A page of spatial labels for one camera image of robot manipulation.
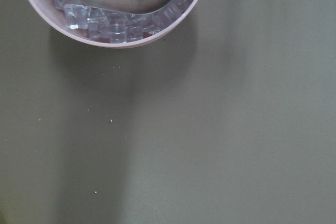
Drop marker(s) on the ice cubes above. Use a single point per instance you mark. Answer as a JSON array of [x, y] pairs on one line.
[[117, 27]]

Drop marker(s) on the pink bowl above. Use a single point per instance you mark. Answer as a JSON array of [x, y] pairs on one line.
[[56, 19]]

